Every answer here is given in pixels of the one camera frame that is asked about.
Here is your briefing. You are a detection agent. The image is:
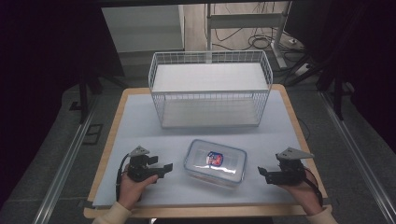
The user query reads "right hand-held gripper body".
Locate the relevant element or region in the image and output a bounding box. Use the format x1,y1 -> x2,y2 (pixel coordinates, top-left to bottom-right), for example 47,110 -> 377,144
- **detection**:
275,147 -> 316,187

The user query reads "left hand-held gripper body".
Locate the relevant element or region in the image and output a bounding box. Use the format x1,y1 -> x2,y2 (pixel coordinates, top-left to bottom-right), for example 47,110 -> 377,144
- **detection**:
127,145 -> 161,183

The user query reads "clear plastic lidded food container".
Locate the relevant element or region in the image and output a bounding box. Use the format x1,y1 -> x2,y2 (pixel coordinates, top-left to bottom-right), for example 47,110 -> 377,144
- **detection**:
183,138 -> 248,189

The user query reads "white wire two-tier rack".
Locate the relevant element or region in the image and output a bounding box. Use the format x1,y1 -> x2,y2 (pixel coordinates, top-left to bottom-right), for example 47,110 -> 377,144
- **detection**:
148,49 -> 275,130

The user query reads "person's left hand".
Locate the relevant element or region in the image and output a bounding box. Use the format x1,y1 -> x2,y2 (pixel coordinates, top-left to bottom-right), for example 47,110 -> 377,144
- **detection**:
117,163 -> 159,211

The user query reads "person's right hand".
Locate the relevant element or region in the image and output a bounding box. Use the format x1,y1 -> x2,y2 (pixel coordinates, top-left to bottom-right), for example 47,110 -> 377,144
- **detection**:
277,170 -> 323,217

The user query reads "pale blue table mat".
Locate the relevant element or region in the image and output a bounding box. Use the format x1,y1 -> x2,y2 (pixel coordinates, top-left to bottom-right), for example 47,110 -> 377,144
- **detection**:
92,89 -> 308,208

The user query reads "black floor plate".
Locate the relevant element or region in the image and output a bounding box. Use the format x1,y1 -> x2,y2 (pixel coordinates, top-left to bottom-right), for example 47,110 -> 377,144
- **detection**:
81,123 -> 104,146

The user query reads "black stand leg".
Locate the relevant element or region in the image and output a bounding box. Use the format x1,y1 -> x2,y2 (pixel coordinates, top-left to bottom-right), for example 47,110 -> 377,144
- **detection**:
77,69 -> 105,125
317,62 -> 357,121

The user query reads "white power strip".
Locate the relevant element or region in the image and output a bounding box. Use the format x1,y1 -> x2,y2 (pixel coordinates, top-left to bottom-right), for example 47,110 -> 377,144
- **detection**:
293,63 -> 313,77

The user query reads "white cabinet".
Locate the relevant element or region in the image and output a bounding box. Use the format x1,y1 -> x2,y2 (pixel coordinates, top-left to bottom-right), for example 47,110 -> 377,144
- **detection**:
100,4 -> 187,54

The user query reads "white metal stand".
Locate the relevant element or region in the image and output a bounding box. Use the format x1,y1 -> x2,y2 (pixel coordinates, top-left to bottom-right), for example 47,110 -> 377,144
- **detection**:
205,1 -> 293,70

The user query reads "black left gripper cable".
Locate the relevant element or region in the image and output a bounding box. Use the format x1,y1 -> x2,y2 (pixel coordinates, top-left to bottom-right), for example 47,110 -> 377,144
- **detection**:
115,153 -> 131,202

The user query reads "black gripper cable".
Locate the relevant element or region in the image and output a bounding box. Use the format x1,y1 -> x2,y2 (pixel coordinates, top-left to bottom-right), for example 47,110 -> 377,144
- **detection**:
303,167 -> 324,207
115,153 -> 131,202

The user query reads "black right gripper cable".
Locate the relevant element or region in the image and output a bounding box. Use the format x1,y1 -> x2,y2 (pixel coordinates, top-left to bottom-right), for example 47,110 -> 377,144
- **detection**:
303,167 -> 324,207

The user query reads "aluminium floor rail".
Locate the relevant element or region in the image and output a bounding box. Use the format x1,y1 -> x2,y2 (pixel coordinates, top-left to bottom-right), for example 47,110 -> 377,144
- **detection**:
318,91 -> 396,224
32,95 -> 99,224

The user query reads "tangle of black floor cables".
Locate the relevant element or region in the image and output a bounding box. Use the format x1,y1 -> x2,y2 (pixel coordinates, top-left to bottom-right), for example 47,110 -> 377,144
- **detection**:
212,2 -> 304,53

